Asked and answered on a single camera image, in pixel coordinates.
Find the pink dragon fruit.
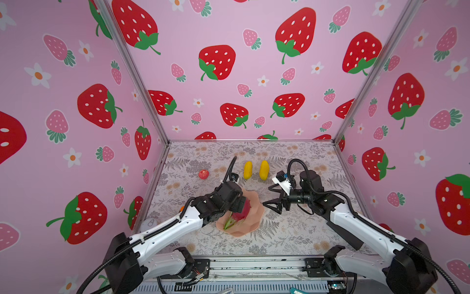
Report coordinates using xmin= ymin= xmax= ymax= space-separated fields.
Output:
xmin=224 ymin=199 xmax=251 ymax=230

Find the yellow mango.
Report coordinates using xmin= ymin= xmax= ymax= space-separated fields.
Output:
xmin=243 ymin=161 xmax=253 ymax=180
xmin=259 ymin=160 xmax=270 ymax=181

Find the red apple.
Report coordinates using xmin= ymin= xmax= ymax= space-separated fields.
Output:
xmin=198 ymin=170 xmax=209 ymax=180

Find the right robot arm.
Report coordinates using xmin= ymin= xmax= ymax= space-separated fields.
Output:
xmin=263 ymin=184 xmax=461 ymax=294

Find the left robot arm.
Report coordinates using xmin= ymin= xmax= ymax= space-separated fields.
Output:
xmin=77 ymin=181 xmax=247 ymax=294

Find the pink faceted fruit bowl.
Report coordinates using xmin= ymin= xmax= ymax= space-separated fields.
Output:
xmin=216 ymin=189 xmax=265 ymax=238

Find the white round container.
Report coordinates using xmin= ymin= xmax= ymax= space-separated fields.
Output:
xmin=140 ymin=218 xmax=159 ymax=233

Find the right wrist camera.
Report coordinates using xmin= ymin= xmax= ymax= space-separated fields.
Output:
xmin=272 ymin=171 xmax=295 ymax=195

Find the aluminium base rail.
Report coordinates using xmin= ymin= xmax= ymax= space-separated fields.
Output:
xmin=131 ymin=255 xmax=416 ymax=294

